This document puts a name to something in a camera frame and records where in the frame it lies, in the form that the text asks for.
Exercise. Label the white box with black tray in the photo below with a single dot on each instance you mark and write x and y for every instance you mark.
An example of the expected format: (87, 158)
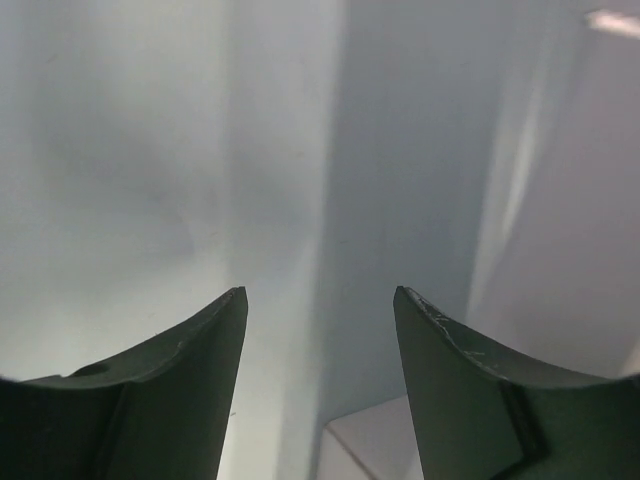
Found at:
(377, 443)

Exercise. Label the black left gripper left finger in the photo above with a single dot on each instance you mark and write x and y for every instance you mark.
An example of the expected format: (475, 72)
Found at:
(158, 410)

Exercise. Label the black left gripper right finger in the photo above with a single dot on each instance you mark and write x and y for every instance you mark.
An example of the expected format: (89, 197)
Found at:
(482, 410)

